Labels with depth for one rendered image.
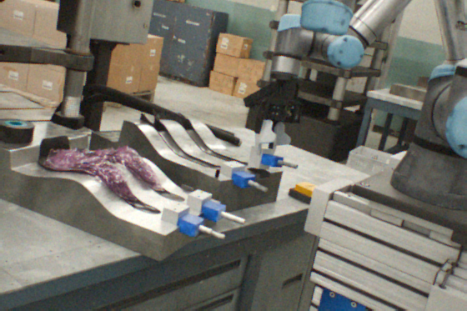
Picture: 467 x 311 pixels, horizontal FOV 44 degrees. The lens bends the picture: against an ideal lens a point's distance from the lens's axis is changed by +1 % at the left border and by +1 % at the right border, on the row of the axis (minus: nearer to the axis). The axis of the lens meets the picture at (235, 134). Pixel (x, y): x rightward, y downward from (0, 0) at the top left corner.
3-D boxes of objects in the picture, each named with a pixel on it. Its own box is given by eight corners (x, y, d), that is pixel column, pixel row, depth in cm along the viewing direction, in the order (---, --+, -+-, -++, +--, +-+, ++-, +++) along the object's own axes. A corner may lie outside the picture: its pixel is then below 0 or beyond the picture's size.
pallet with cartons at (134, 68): (154, 101, 671) (165, 38, 655) (117, 108, 595) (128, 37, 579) (68, 77, 707) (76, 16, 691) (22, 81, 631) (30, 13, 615)
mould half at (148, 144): (276, 201, 158) (287, 154, 155) (213, 216, 137) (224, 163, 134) (154, 145, 187) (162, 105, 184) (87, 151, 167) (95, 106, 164)
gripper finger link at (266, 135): (267, 155, 142) (278, 120, 143) (248, 150, 145) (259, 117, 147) (273, 158, 144) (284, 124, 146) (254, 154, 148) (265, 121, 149)
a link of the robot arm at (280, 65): (267, 55, 147) (283, 61, 154) (263, 72, 147) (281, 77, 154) (291, 57, 143) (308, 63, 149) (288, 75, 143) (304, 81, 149)
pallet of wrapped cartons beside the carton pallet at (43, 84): (107, 112, 571) (122, 17, 550) (50, 120, 499) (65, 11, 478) (13, 82, 615) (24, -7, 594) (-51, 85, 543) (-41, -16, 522)
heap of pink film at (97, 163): (170, 188, 133) (176, 156, 131) (127, 208, 116) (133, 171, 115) (78, 157, 141) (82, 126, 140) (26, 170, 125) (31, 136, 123)
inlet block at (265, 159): (299, 178, 145) (303, 156, 145) (289, 177, 141) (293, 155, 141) (258, 166, 153) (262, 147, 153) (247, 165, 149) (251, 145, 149)
